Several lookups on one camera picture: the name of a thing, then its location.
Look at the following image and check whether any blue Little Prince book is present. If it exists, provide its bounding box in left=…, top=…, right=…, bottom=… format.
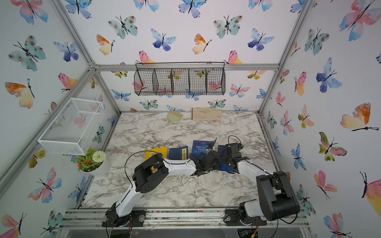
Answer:
left=190, top=140, right=215, bottom=160

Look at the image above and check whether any dark blue yellow-label book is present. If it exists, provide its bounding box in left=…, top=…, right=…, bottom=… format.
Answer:
left=168, top=146, right=188, bottom=160

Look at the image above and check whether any black wire wall basket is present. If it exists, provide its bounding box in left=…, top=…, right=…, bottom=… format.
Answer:
left=133, top=61, right=226, bottom=96

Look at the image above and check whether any navy yellow-label book right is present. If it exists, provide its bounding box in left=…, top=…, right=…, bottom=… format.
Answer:
left=218, top=145, right=228, bottom=158

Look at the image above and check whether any potted flowers white pot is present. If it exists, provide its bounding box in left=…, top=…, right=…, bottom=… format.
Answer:
left=74, top=148, right=110, bottom=177

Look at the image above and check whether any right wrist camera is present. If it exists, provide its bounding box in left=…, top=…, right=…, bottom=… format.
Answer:
left=226, top=143, right=242, bottom=155

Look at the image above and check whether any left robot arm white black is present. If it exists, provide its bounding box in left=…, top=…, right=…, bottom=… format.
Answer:
left=102, top=150, right=221, bottom=228

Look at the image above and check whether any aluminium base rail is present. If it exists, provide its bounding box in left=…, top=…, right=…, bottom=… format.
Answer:
left=60, top=207, right=310, bottom=230

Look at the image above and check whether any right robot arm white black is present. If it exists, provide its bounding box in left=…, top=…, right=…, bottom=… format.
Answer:
left=220, top=154, right=300, bottom=226

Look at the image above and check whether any white mesh wall basket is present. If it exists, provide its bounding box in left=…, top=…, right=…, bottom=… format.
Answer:
left=38, top=98, right=104, bottom=156

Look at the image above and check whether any blue microfiber cloth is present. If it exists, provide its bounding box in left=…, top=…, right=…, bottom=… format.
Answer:
left=220, top=163, right=236, bottom=174

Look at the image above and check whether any yellow cover book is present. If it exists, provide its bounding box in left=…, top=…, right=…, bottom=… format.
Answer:
left=143, top=147, right=169, bottom=176

